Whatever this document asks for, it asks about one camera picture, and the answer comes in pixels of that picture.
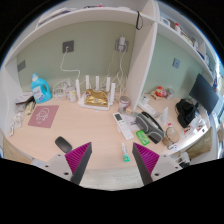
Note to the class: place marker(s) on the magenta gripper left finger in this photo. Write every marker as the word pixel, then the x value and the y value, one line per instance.
pixel 77 160

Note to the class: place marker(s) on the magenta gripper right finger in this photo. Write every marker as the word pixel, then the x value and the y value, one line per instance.
pixel 146 161

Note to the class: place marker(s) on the black computer mouse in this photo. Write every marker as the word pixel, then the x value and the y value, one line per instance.
pixel 63 144

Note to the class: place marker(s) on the pink mouse pad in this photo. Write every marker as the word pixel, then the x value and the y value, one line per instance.
pixel 43 116

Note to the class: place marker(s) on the black computer monitor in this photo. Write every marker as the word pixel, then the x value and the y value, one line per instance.
pixel 204 94

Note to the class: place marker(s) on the small green tube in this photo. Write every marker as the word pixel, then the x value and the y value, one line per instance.
pixel 125 153

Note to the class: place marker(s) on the green snack packet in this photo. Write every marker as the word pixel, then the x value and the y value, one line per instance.
pixel 142 137

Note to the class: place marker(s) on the clear plastic bottle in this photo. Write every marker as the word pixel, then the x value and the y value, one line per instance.
pixel 171 136

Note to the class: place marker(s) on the grey pouch bag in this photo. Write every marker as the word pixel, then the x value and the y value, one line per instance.
pixel 150 127

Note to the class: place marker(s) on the white remote control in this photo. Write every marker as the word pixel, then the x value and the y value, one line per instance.
pixel 123 126

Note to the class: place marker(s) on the gold foil bag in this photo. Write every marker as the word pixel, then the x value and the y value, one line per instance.
pixel 96 98

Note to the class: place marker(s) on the round metal tin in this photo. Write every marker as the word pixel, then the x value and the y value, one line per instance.
pixel 124 103

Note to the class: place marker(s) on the black bag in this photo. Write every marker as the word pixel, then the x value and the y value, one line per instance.
pixel 186 112

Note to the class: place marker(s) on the white paper cup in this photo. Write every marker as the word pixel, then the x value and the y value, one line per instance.
pixel 71 94

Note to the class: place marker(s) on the red white toy figure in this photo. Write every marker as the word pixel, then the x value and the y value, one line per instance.
pixel 159 93

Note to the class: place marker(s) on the white wifi router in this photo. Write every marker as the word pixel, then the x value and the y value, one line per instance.
pixel 110 89

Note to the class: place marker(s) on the blue detergent bottle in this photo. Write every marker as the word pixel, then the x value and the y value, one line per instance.
pixel 40 89

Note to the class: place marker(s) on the white power adapter plug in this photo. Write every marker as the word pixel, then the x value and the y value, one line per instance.
pixel 121 44

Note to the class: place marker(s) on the white shelf divider panel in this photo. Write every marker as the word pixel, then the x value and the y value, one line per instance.
pixel 143 48

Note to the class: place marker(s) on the black wall socket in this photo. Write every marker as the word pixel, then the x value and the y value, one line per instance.
pixel 68 46

